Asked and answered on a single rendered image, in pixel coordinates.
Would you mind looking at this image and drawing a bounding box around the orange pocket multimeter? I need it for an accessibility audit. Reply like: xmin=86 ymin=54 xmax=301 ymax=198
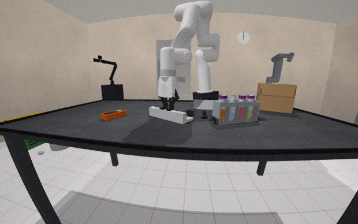
xmin=101 ymin=110 xmax=126 ymax=121

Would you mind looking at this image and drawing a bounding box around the white control panel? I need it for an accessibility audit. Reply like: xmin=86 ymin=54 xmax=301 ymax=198
xmin=193 ymin=99 xmax=213 ymax=119

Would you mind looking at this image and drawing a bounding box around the brown cardboard box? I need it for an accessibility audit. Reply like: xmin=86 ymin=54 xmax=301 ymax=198
xmin=256 ymin=83 xmax=297 ymax=113

